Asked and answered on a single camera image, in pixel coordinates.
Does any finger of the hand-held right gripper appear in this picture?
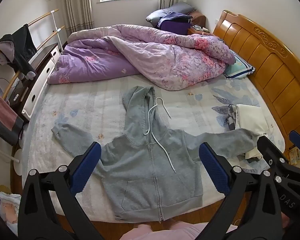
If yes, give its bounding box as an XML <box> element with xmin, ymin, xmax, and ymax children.
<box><xmin>289</xmin><ymin>130</ymin><xmax>300</xmax><ymax>155</ymax></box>
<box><xmin>256</xmin><ymin>135</ymin><xmax>292</xmax><ymax>178</ymax></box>

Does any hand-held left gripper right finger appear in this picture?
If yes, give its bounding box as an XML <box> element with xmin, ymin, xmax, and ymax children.
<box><xmin>199</xmin><ymin>142</ymin><xmax>284</xmax><ymax>240</ymax></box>

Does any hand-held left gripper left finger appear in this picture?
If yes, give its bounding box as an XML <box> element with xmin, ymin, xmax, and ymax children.
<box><xmin>17</xmin><ymin>141</ymin><xmax>102</xmax><ymax>240</ymax></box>

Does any grey zip hoodie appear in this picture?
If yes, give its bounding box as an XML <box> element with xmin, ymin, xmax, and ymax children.
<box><xmin>51</xmin><ymin>85</ymin><xmax>262</xmax><ymax>223</ymax></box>

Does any yellow box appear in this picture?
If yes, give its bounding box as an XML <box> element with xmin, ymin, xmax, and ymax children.
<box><xmin>288</xmin><ymin>147</ymin><xmax>300</xmax><ymax>166</ymax></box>

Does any folded white garment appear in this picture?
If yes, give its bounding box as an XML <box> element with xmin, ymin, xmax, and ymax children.
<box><xmin>236</xmin><ymin>104</ymin><xmax>269</xmax><ymax>160</ymax></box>

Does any dark checkered cloth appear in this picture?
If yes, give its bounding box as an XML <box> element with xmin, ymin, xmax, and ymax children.
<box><xmin>226</xmin><ymin>105</ymin><xmax>239</xmax><ymax>131</ymax></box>

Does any person's pink clothing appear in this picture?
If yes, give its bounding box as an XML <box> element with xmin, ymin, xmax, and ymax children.
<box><xmin>120</xmin><ymin>224</ymin><xmax>238</xmax><ymax>240</ymax></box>

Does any teal pillow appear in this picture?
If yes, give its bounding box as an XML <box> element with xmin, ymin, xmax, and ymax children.
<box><xmin>223</xmin><ymin>54</ymin><xmax>255</xmax><ymax>80</ymax></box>

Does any floral cloth pile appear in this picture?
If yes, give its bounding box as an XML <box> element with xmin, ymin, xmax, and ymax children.
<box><xmin>0</xmin><ymin>191</ymin><xmax>22</xmax><ymax>227</ymax></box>

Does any white drawer desk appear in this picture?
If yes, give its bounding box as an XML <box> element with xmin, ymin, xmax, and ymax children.
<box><xmin>9</xmin><ymin>43</ymin><xmax>60</xmax><ymax>119</ymax></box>

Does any maroon towel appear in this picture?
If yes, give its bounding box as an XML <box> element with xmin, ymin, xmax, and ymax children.
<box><xmin>0</xmin><ymin>87</ymin><xmax>24</xmax><ymax>145</ymax></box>

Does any purple floral quilt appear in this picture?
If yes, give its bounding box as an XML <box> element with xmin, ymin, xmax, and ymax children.
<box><xmin>47</xmin><ymin>24</ymin><xmax>237</xmax><ymax>91</ymax></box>

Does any wooden nightstand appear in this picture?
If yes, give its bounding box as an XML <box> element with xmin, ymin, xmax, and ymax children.
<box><xmin>187</xmin><ymin>25</ymin><xmax>212</xmax><ymax>36</ymax></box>

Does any black hanging garment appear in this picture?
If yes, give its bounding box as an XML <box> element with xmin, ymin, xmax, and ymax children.
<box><xmin>0</xmin><ymin>24</ymin><xmax>37</xmax><ymax>78</ymax></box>

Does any brown pillow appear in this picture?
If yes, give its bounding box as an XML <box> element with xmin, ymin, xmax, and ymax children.
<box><xmin>189</xmin><ymin>10</ymin><xmax>206</xmax><ymax>28</ymax></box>

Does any wooden drying rack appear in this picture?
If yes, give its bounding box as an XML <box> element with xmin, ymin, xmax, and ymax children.
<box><xmin>0</xmin><ymin>9</ymin><xmax>65</xmax><ymax>163</ymax></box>

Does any dark grey pillow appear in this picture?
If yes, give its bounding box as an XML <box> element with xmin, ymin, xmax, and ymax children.
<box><xmin>145</xmin><ymin>1</ymin><xmax>196</xmax><ymax>25</ymax></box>

